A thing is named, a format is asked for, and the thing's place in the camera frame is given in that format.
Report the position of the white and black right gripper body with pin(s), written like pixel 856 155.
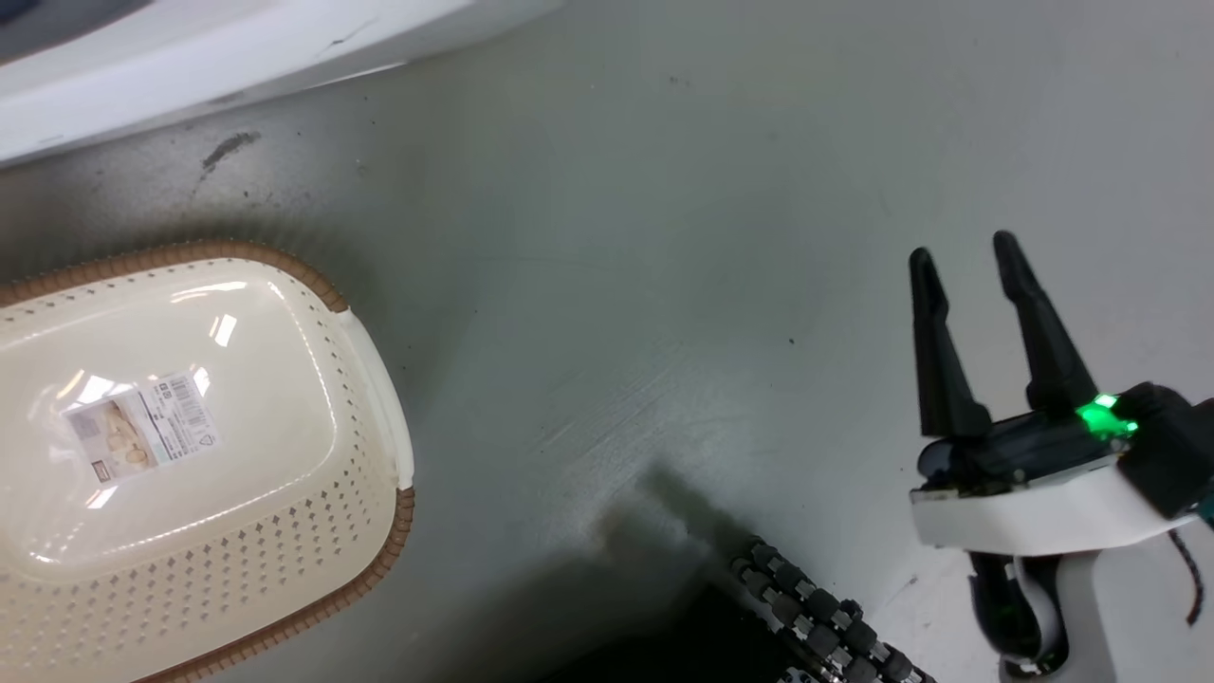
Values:
pixel 1043 503

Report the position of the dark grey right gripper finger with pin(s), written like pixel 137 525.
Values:
pixel 939 370
pixel 1048 351

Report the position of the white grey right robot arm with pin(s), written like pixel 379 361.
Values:
pixel 1091 617

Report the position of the cream perforated laundry basket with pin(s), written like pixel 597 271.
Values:
pixel 285 493

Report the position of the white washing machine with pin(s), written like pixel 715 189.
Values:
pixel 142 57

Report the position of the black roller omni wheel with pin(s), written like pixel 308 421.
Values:
pixel 825 626

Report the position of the paper product label sticker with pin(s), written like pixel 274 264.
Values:
pixel 142 427

